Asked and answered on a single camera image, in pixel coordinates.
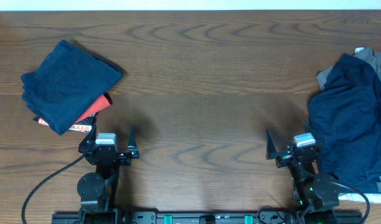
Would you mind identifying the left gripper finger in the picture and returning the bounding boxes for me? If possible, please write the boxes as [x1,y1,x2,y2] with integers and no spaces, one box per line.
[86,124,96,144]
[128,125,137,151]

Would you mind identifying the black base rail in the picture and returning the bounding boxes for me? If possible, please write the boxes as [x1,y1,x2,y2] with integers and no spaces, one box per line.
[51,210,363,224]

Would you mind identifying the grey shorts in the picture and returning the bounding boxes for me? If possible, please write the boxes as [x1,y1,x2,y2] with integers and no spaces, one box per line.
[316,47,381,91]

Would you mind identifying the navy blue shorts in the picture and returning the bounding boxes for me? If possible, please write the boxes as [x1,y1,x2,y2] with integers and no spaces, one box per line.
[308,54,381,194]

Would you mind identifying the folded navy shorts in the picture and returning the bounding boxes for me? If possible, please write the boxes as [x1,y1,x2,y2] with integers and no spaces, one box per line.
[21,40,123,135]

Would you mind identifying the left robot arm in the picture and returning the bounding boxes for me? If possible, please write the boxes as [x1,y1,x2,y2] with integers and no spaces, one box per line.
[77,126,139,224]

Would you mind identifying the folded red black garment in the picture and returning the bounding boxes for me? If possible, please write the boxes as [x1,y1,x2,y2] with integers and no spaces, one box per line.
[33,92,113,134]

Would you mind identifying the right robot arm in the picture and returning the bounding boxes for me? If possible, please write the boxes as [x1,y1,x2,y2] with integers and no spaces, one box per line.
[266,122,340,223]

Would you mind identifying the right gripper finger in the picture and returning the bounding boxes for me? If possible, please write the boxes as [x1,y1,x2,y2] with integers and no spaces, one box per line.
[303,121,324,143]
[266,129,277,154]

